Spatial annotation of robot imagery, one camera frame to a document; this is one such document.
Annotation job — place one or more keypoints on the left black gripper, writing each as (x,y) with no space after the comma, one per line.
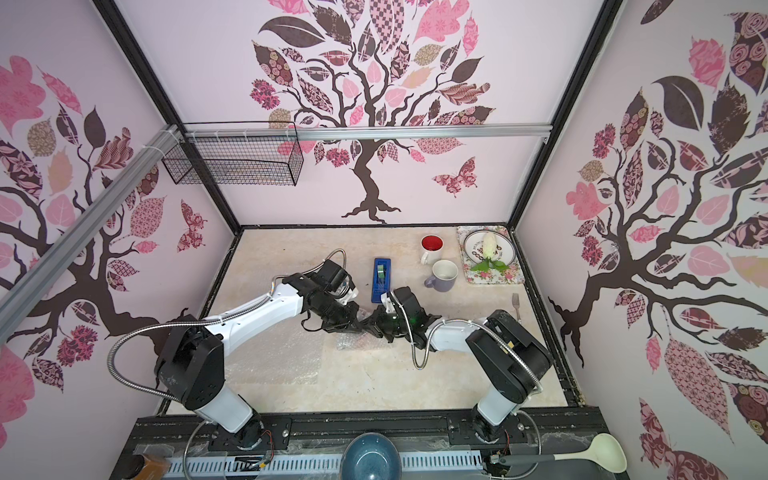
(347,325)

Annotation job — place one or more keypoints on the aluminium frame bar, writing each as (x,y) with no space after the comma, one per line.
(376,133)
(25,295)

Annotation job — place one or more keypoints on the white green toy vegetable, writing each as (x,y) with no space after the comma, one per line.
(488,262)

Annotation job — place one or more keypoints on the black wire basket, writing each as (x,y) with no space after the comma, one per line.
(260,153)

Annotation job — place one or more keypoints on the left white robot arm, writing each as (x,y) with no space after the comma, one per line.
(192,364)

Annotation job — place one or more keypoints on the brown jar black lid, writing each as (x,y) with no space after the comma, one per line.
(145,467)

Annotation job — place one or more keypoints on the metal fork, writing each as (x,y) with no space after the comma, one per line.
(516,304)

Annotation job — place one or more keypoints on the cream ladle grey handle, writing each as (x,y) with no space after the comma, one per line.
(604,451)

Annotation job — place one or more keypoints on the white mug red interior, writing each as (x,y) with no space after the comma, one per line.
(431,249)

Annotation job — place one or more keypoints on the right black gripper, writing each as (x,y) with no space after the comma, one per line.
(386,324)

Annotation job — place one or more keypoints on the left aluminium frame bar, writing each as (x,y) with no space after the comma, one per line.
(25,295)

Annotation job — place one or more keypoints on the blue ceramic bowl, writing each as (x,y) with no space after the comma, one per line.
(371,456)

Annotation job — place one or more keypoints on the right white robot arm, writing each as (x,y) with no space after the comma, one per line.
(491,411)

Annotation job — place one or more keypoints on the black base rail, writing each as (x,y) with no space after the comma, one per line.
(545,430)

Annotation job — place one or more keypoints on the white decorated plate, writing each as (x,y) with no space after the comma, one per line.
(472,247)

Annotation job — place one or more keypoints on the rear aluminium frame bar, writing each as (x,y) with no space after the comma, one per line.
(376,133)

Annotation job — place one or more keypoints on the lavender mug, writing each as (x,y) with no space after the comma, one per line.
(443,276)

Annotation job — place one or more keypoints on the blue tape dispenser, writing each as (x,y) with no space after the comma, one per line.
(381,279)

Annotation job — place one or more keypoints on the floral placemat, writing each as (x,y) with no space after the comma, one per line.
(513,276)

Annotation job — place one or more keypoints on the white slotted cable duct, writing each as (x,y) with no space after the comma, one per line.
(328,464)

